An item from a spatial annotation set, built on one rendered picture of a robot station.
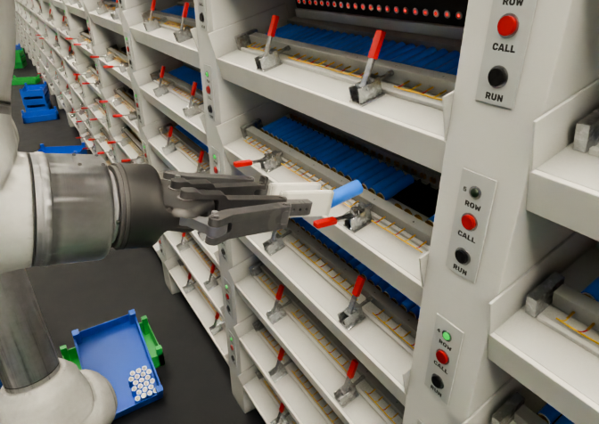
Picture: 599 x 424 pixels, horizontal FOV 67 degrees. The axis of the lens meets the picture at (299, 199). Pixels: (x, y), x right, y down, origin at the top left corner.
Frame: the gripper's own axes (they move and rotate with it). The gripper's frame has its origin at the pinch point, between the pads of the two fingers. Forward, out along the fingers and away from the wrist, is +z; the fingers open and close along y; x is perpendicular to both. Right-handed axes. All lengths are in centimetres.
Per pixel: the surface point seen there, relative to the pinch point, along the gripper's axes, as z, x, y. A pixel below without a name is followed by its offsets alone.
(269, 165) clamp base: 17.1, 7.0, 33.0
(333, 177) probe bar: 20.0, 3.8, 17.4
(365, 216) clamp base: 18.0, 6.1, 6.3
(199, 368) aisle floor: 33, 97, 77
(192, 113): 18, 7, 76
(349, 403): 27, 45, 6
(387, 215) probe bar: 19.6, 4.6, 3.7
